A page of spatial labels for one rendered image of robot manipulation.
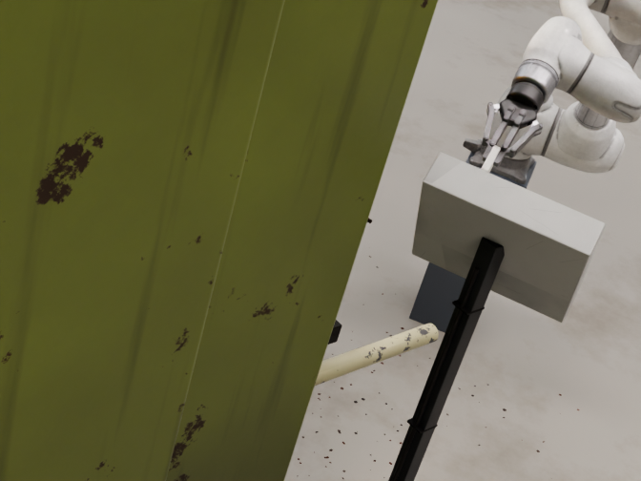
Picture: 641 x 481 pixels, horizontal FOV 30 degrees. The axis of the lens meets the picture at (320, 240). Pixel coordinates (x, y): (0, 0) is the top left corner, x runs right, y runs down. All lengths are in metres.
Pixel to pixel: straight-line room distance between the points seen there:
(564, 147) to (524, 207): 1.34
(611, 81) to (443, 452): 1.31
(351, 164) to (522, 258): 0.42
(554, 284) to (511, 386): 1.51
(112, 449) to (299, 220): 0.50
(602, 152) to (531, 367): 0.79
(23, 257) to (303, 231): 0.66
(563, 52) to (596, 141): 0.94
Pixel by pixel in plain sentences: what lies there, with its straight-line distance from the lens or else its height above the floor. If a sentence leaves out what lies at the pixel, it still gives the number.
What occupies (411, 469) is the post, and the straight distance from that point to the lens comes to 2.66.
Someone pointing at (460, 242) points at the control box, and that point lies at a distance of 2.38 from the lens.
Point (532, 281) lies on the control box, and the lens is 2.38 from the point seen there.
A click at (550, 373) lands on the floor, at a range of 3.98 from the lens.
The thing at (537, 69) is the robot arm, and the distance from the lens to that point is 2.61.
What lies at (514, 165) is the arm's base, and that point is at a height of 0.64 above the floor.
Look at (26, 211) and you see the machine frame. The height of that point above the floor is 1.35.
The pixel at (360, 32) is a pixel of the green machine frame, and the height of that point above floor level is 1.49.
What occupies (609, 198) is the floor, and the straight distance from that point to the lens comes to 5.20.
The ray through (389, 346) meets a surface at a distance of 2.71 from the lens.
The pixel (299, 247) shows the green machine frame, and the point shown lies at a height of 1.07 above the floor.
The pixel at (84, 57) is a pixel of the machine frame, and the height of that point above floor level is 1.56.
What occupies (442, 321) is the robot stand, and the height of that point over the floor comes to 0.04.
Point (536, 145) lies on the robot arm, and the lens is 3.62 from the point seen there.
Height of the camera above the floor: 2.21
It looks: 32 degrees down
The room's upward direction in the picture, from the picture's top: 17 degrees clockwise
